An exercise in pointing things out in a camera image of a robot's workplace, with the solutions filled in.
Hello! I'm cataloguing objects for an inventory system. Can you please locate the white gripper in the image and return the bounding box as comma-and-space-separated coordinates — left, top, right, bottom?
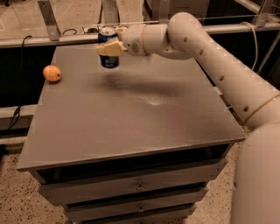
95, 24, 146, 57

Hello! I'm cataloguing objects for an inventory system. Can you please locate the blue pepsi can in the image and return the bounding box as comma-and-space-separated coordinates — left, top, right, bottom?
98, 27, 119, 69

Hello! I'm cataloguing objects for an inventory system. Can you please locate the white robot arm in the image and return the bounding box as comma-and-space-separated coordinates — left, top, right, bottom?
96, 12, 280, 224

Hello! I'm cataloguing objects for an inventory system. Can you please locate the orange fruit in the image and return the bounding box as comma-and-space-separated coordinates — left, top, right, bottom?
43, 65, 62, 82

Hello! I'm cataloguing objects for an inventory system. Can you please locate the metal railing bar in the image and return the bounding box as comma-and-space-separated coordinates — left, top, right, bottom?
0, 21, 280, 49

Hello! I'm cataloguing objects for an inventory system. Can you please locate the grey drawer cabinet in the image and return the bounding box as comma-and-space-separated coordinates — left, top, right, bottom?
17, 43, 247, 224

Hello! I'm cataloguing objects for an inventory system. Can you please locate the top grey drawer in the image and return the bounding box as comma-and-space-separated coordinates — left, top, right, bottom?
39, 158, 227, 205

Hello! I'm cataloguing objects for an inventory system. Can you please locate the grey drawer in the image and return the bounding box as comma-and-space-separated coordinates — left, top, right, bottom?
66, 183, 208, 223
78, 204, 197, 224
39, 158, 227, 205

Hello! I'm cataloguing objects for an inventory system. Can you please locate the middle grey drawer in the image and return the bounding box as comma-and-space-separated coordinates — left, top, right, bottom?
66, 183, 208, 223

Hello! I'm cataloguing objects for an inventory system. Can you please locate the bottom grey drawer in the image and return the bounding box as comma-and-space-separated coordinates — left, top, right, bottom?
78, 204, 197, 224

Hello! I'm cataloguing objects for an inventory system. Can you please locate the black cable left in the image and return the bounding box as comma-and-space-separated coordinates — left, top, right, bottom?
6, 35, 32, 132

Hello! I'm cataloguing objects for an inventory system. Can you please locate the white cable right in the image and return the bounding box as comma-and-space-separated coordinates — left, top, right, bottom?
240, 21, 259, 72

